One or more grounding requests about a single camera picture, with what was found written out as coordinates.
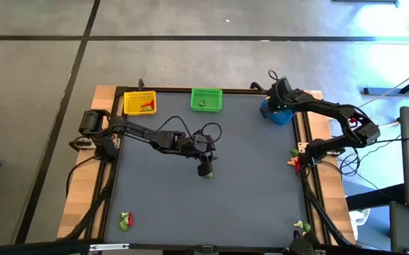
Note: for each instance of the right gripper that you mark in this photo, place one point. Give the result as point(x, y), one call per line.
point(284, 93)

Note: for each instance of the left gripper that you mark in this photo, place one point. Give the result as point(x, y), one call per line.
point(204, 147)

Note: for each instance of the peach toy mushroom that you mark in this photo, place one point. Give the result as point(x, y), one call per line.
point(291, 162)

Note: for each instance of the red toy chili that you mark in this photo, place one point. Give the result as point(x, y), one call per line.
point(131, 219)
point(297, 166)
point(152, 103)

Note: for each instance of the orange-red toy chili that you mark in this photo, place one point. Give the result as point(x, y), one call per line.
point(146, 105)

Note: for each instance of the white toy mushroom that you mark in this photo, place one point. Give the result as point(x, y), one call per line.
point(299, 224)

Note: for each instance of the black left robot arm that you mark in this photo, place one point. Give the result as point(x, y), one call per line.
point(137, 134)

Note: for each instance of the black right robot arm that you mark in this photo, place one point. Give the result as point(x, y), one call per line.
point(332, 110)

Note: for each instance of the blue plastic basket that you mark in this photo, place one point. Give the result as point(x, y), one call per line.
point(282, 117)

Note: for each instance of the black clamp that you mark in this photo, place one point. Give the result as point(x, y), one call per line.
point(257, 86)
point(141, 85)

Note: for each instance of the green plastic basket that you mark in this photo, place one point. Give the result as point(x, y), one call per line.
point(211, 104)

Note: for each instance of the green toy chili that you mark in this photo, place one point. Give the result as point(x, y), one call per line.
point(148, 109)

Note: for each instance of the yellow plastic basket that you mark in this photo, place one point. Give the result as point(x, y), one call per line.
point(133, 106)

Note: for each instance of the dark metal stand base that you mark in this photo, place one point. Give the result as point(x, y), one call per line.
point(385, 91)

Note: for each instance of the wooden table side board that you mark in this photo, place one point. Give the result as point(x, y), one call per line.
point(80, 198)
point(333, 198)

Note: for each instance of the black support strut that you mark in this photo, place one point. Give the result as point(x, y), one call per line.
point(326, 221)
point(95, 207)

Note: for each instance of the black stand leg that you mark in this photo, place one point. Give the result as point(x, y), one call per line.
point(374, 198)

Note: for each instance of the white plastic object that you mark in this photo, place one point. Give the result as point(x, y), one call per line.
point(359, 216)

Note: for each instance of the black horizontal bar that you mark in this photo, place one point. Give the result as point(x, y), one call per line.
point(31, 248)

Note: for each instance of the black table frame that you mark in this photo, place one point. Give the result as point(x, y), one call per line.
point(176, 90)

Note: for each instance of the metal bracket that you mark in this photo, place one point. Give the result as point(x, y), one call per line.
point(109, 246)
point(321, 251)

